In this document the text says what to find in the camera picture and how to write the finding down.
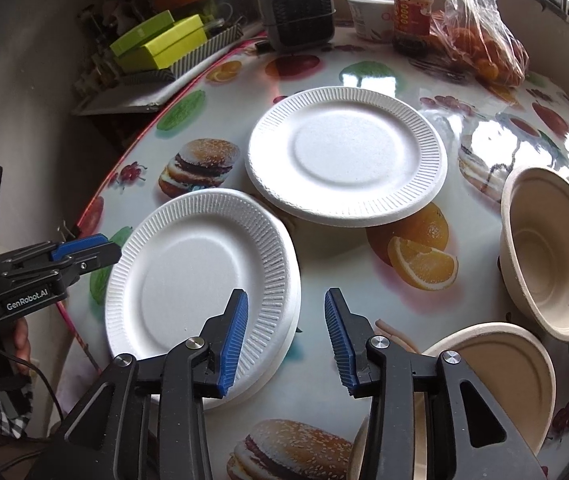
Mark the beige paper bowl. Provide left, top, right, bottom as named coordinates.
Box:
left=499, top=166, right=569, bottom=343
left=347, top=322, right=556, bottom=480

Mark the plastic bag of oranges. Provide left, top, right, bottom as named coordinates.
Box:
left=405, top=0, right=530, bottom=88

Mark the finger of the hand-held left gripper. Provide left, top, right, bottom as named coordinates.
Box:
left=2, top=243, right=122, bottom=289
left=0, top=234, right=110, bottom=273

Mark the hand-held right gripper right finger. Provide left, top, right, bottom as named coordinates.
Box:
left=325, top=287, right=548, bottom=480

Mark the black cable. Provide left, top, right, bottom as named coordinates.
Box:
left=0, top=305, right=66, bottom=443

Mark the grey flat board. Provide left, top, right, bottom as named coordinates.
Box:
left=72, top=77, right=205, bottom=116

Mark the striped box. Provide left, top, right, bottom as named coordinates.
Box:
left=114, top=22, right=245, bottom=91

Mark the yellow-green box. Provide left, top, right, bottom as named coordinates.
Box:
left=142, top=14, right=208, bottom=71

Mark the dark green box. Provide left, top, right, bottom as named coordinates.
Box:
left=109, top=10, right=175, bottom=58

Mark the white paper cup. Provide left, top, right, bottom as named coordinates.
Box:
left=343, top=0, right=396, bottom=41

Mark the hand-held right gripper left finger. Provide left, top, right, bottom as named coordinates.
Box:
left=24, top=287, right=250, bottom=480

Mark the red label jar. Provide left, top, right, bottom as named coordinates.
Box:
left=391, top=0, right=435, bottom=53

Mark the small grey heater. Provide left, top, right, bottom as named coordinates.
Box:
left=257, top=0, right=338, bottom=53

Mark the fruit print tablecloth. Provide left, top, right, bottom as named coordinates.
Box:
left=74, top=25, right=569, bottom=480

